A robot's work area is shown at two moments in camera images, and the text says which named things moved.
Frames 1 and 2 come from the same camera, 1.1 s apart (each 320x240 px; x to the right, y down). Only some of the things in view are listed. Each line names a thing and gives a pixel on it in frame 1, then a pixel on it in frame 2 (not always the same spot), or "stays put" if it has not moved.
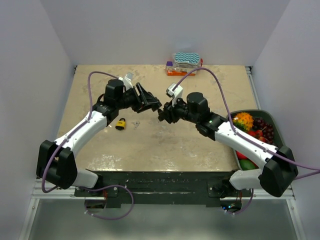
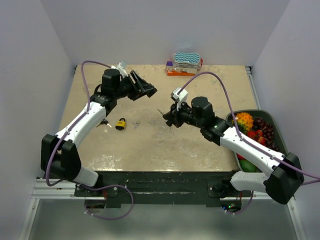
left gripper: [144, 101] -> [140, 86]
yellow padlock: [120, 124] stays put
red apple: [240, 155] stays put
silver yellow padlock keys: [136, 124] stays put
